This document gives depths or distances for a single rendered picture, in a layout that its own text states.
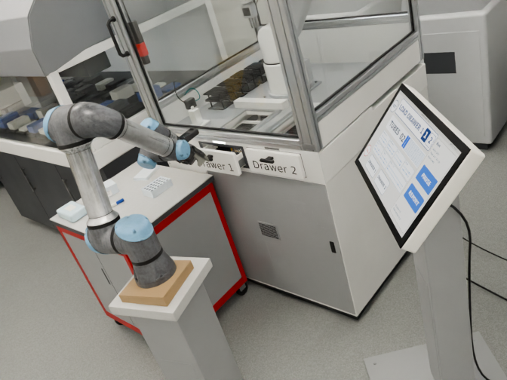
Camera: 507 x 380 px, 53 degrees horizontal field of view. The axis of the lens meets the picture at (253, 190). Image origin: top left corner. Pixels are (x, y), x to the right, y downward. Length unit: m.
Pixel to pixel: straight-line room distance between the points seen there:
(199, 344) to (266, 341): 0.69
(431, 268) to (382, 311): 0.92
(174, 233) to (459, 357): 1.28
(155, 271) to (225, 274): 0.94
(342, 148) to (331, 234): 0.37
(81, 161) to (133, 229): 0.28
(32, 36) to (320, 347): 1.99
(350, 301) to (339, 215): 0.47
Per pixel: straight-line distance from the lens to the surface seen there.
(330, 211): 2.13
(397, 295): 2.67
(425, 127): 1.52
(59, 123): 1.76
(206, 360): 2.04
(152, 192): 2.45
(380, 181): 1.61
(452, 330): 1.93
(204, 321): 1.99
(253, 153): 2.19
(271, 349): 2.56
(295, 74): 1.88
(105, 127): 1.70
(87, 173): 1.80
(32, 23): 2.75
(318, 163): 2.01
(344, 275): 2.34
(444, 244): 1.68
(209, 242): 2.56
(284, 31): 1.84
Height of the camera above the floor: 1.84
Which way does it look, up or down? 29 degrees down
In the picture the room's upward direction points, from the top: 18 degrees counter-clockwise
